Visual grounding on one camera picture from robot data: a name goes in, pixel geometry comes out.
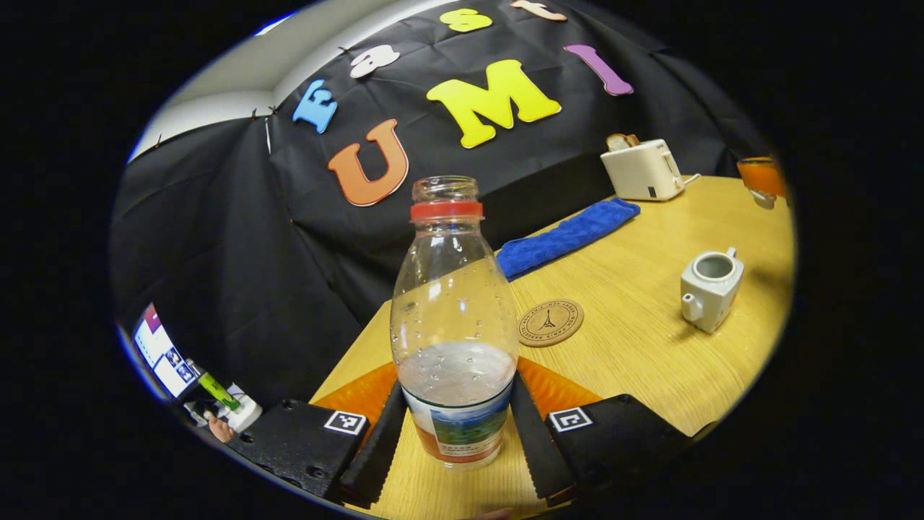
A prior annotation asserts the white toaster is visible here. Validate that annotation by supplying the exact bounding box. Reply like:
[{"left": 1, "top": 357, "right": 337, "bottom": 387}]
[{"left": 601, "top": 139, "right": 687, "bottom": 202}]

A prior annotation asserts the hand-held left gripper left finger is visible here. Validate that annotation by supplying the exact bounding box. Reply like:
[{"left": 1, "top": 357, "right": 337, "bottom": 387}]
[{"left": 226, "top": 361, "right": 409, "bottom": 508}]

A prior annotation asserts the round cork coaster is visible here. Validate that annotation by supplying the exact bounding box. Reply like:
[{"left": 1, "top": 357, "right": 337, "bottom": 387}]
[{"left": 518, "top": 300, "right": 585, "bottom": 348}]

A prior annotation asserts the small white table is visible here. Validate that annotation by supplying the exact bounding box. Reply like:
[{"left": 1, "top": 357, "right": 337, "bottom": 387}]
[{"left": 184, "top": 383, "right": 263, "bottom": 434}]

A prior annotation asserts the black backdrop cloth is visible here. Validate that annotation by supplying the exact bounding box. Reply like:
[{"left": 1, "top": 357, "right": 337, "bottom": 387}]
[{"left": 110, "top": 0, "right": 784, "bottom": 434}]

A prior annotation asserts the green label bottle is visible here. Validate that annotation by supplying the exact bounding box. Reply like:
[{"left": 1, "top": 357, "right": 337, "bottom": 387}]
[{"left": 196, "top": 370, "right": 243, "bottom": 412}]

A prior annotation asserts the computer monitor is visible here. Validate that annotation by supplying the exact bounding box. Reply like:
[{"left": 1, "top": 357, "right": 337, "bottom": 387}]
[{"left": 132, "top": 303, "right": 199, "bottom": 400}]

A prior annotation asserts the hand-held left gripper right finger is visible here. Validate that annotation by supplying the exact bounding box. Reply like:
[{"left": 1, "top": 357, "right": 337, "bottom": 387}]
[{"left": 510, "top": 356, "right": 695, "bottom": 506}]

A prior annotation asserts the white ceramic teacup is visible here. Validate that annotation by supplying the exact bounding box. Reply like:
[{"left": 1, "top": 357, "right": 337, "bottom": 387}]
[{"left": 680, "top": 247, "right": 745, "bottom": 334}]

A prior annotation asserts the clear plastic water bottle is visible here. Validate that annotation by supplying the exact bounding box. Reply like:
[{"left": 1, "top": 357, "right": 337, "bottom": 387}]
[{"left": 390, "top": 175, "right": 520, "bottom": 470}]

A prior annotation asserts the blue towel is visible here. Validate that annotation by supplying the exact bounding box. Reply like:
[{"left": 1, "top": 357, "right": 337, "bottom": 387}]
[{"left": 495, "top": 198, "right": 642, "bottom": 282}]

